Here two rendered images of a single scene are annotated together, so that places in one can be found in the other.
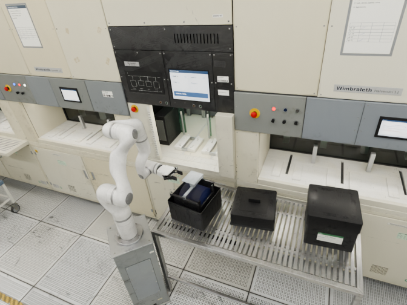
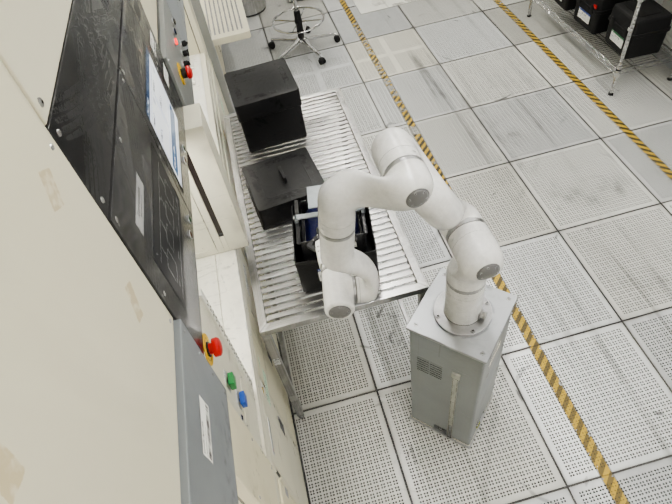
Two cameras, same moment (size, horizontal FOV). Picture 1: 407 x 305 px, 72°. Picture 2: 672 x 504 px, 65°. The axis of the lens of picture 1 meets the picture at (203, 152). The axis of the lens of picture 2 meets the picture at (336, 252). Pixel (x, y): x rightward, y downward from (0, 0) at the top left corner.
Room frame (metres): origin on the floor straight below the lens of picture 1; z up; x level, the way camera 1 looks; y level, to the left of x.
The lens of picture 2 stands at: (2.09, 1.16, 2.28)
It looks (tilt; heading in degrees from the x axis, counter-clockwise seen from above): 50 degrees down; 239
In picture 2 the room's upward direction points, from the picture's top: 11 degrees counter-clockwise
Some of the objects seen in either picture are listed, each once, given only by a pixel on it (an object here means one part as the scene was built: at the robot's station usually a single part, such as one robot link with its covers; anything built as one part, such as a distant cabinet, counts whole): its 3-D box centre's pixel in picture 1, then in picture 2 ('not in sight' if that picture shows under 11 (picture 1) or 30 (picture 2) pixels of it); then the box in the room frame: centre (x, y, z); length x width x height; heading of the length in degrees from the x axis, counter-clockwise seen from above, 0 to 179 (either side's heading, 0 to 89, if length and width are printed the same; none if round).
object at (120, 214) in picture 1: (113, 201); (473, 262); (1.31, 0.59, 1.07); 0.19 x 0.12 x 0.24; 65
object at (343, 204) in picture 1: (330, 216); (266, 105); (1.16, -0.74, 0.89); 0.29 x 0.29 x 0.25; 68
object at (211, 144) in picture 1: (216, 147); not in sight; (2.07, -0.12, 0.89); 0.22 x 0.21 x 0.04; 154
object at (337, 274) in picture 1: (253, 256); (320, 244); (1.29, -0.30, 0.38); 1.30 x 0.60 x 0.76; 64
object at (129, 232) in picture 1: (125, 224); (464, 295); (1.30, 0.56, 0.85); 0.19 x 0.19 x 0.18
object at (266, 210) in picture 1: (254, 205); (284, 183); (1.38, -0.32, 0.83); 0.29 x 0.29 x 0.13; 71
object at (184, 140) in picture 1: (189, 143); not in sight; (2.19, 0.12, 0.89); 0.22 x 0.21 x 0.04; 154
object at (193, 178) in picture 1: (194, 194); (331, 228); (1.45, 0.09, 0.93); 0.24 x 0.20 x 0.32; 146
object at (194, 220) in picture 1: (195, 203); (334, 242); (1.45, 0.09, 0.85); 0.28 x 0.28 x 0.17; 56
